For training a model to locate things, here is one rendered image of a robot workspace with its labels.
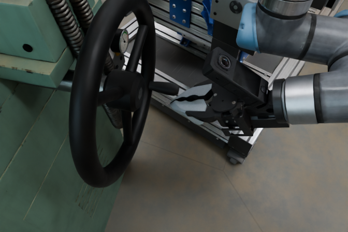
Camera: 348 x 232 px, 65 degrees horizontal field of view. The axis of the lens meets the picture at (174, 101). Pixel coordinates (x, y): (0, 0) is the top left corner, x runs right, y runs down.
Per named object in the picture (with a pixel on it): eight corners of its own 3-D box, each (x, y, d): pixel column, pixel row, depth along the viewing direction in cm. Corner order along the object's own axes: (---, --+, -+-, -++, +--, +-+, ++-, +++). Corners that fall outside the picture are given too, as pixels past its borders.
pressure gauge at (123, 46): (124, 63, 72) (118, 40, 66) (110, 61, 73) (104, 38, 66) (131, 47, 76) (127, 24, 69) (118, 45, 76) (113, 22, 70)
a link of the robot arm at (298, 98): (313, 103, 36) (313, 60, 41) (276, 105, 39) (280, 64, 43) (319, 133, 41) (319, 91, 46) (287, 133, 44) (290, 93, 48)
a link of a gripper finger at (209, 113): (186, 123, 49) (232, 122, 44) (182, 118, 48) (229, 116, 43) (192, 102, 51) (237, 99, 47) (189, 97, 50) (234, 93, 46)
